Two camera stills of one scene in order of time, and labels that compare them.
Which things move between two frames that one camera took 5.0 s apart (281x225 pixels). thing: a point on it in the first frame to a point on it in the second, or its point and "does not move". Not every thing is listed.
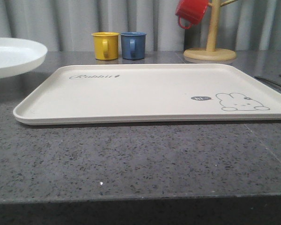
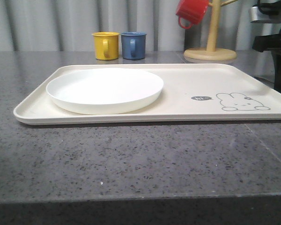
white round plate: [12, 56] to [104, 91]
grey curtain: [68, 25] does not move
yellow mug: [106, 45] does not move
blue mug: [133, 45] does not move
